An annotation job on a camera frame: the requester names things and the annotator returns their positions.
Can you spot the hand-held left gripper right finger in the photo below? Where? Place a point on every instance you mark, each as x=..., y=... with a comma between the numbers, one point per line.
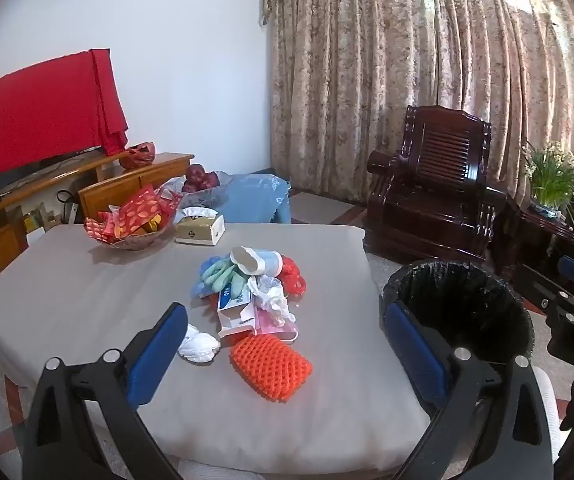
x=417, y=355

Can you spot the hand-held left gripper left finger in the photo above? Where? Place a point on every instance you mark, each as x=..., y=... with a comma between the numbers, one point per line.
x=159, y=355

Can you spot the trash bin with black liner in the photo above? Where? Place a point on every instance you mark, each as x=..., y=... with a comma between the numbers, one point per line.
x=467, y=300

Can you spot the orange foam net sleeve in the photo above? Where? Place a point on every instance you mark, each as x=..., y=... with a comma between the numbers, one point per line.
x=272, y=367

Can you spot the pink face mask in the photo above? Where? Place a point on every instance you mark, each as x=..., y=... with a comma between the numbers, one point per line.
x=274, y=327

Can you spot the white crumpled wad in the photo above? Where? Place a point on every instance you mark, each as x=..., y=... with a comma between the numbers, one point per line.
x=198, y=345

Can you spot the dark wooden side table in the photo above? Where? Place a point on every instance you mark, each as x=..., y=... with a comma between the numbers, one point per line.
x=527, y=240

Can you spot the crumpled blue plastic cover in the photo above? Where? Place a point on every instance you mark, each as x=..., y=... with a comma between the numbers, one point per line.
x=202, y=287

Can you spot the grey tablecloth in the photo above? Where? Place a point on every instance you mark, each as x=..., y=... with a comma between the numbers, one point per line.
x=92, y=300

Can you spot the blue and white cardboard box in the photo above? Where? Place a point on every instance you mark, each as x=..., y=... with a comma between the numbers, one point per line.
x=233, y=307

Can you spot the potted flowering plant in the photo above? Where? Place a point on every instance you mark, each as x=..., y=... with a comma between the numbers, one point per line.
x=554, y=180

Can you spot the green rubber glove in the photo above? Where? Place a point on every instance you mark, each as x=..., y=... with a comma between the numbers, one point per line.
x=224, y=277

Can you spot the woven snack basket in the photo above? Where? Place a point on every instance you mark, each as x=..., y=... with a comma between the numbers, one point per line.
x=132, y=242

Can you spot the beige tissue box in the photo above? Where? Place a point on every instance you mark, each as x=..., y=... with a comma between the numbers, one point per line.
x=197, y=230

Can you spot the dark wooden armchair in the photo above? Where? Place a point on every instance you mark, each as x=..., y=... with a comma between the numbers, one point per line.
x=432, y=200

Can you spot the glass bowl of snacks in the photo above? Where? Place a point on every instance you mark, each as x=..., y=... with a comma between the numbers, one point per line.
x=134, y=212

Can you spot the light blue paper cup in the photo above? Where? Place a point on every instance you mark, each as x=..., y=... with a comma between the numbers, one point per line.
x=271, y=262

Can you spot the red net bag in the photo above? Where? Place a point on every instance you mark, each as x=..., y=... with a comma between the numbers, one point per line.
x=294, y=275

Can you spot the red apple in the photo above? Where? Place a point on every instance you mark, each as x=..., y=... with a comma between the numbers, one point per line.
x=189, y=187
x=196, y=172
x=211, y=181

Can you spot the light wooden cabinet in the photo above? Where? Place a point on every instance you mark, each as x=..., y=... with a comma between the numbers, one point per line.
x=112, y=190

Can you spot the bag of red apples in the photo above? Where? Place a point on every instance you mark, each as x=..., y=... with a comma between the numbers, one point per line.
x=222, y=182

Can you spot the blue cloth covered stool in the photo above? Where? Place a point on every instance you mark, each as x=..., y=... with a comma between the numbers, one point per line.
x=257, y=197

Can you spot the small red basket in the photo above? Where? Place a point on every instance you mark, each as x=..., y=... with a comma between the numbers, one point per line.
x=137, y=156

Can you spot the black television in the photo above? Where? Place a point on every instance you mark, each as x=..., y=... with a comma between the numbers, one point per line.
x=27, y=172

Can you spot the beige patterned curtain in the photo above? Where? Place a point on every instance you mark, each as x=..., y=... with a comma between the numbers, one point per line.
x=407, y=60

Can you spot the red cloth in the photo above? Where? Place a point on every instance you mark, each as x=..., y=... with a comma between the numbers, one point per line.
x=37, y=110

